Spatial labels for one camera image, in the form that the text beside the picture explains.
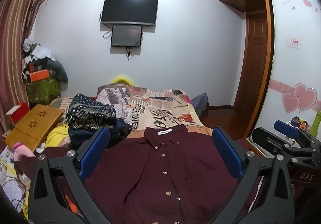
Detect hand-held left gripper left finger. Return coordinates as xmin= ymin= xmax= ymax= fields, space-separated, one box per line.
xmin=28 ymin=126 xmax=113 ymax=224

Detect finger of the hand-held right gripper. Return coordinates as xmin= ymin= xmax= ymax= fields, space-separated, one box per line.
xmin=251 ymin=127 xmax=301 ymax=162
xmin=274 ymin=120 xmax=320 ymax=150

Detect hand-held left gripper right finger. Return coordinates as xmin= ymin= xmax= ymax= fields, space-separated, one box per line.
xmin=212 ymin=126 xmax=295 ymax=224

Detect maroon button shirt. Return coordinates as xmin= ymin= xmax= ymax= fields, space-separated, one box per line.
xmin=84 ymin=125 xmax=259 ymax=224

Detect white crumpled clothes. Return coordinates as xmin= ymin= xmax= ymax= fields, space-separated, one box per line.
xmin=23 ymin=38 xmax=56 ymax=62

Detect small toy figures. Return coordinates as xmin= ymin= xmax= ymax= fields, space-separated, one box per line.
xmin=290 ymin=117 xmax=311 ymax=131

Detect green bottle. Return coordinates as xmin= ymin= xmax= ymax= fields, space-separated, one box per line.
xmin=311 ymin=111 xmax=321 ymax=137

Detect dark navy garment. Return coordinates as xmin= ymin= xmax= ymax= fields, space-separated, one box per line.
xmin=68 ymin=117 xmax=132 ymax=149

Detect pink heart stickers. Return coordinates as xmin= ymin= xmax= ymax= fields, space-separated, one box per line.
xmin=282 ymin=83 xmax=318 ymax=114

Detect navy patterned cloth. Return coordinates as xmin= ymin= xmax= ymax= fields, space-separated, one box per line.
xmin=66 ymin=93 xmax=117 ymax=130

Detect yellow cloth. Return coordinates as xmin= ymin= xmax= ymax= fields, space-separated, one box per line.
xmin=45 ymin=124 xmax=72 ymax=149

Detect dark backpack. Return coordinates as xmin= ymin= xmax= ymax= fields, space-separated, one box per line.
xmin=191 ymin=93 xmax=209 ymax=117

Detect striped beige cloth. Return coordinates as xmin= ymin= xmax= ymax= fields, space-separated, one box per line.
xmin=51 ymin=96 xmax=74 ymax=115

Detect wooden folding table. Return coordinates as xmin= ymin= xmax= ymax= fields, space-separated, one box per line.
xmin=4 ymin=104 xmax=64 ymax=151

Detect newspaper print blanket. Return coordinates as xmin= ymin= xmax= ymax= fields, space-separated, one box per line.
xmin=96 ymin=83 xmax=203 ymax=136

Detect wooden door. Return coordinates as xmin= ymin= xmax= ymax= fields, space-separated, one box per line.
xmin=233 ymin=12 xmax=269 ymax=114

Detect pink cloth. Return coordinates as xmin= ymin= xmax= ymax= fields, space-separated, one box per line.
xmin=14 ymin=142 xmax=36 ymax=160

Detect yellow round object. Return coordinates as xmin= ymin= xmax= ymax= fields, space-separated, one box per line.
xmin=110 ymin=76 xmax=136 ymax=86

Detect green patterned bag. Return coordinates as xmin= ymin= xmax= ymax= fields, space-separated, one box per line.
xmin=26 ymin=77 xmax=61 ymax=103

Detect red box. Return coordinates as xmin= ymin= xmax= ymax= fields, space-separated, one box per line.
xmin=5 ymin=102 xmax=29 ymax=124

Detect pile of papers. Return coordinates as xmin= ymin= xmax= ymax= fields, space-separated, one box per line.
xmin=0 ymin=146 xmax=33 ymax=214

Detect orange box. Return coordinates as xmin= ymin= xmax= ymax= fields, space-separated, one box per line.
xmin=29 ymin=69 xmax=50 ymax=83

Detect wooden wardrobe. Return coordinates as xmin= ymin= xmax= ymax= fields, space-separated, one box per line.
xmin=218 ymin=0 xmax=321 ymax=159

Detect striped curtain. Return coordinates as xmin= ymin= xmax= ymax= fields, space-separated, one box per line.
xmin=0 ymin=0 xmax=53 ymax=136

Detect black monitor cable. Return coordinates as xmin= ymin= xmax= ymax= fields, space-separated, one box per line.
xmin=125 ymin=38 xmax=142 ymax=61

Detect small black wall monitor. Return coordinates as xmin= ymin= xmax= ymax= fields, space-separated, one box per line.
xmin=110 ymin=24 xmax=143 ymax=48

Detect black wall television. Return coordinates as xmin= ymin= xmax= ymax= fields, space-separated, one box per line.
xmin=101 ymin=0 xmax=159 ymax=26

